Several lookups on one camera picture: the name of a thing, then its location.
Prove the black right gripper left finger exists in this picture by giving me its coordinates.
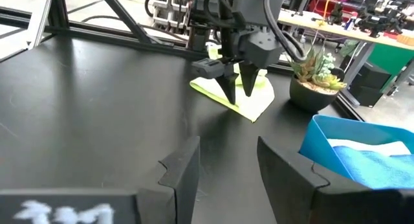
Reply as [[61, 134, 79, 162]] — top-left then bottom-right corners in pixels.
[[137, 135, 201, 224]]

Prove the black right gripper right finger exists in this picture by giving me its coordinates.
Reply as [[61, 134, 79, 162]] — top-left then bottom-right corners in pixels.
[[256, 135, 402, 224]]

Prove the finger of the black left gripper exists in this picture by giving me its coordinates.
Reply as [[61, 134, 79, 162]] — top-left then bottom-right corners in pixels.
[[239, 63, 262, 98], [214, 71, 241, 106]]

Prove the green microfiber towel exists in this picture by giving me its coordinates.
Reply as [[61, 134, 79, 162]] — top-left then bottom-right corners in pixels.
[[188, 44, 276, 124]]

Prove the blue microfiber towel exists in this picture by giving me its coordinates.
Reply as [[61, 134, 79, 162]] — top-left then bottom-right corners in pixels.
[[332, 145, 414, 190]]

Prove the teal plastic bin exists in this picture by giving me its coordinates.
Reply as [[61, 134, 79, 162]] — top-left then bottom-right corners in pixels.
[[298, 114, 414, 190]]

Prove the potted succulent plant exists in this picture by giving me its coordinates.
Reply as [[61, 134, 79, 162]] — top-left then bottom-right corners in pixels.
[[288, 46, 348, 115]]

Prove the wooden desk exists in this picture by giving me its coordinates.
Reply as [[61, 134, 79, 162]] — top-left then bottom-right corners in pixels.
[[277, 8, 414, 52]]

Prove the black box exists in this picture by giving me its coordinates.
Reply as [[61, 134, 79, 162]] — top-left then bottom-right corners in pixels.
[[347, 62, 393, 108]]

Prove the green panel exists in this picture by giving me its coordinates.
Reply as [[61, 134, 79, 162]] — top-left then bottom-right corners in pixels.
[[367, 44, 414, 91]]

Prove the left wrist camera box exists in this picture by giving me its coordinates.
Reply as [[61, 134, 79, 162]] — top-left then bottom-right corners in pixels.
[[238, 25, 283, 69]]

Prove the black left camera cable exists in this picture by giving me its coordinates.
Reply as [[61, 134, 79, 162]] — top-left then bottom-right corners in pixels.
[[263, 0, 307, 62]]

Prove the silver aluminium bracket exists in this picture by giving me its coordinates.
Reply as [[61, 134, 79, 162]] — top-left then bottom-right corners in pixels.
[[25, 0, 53, 50]]

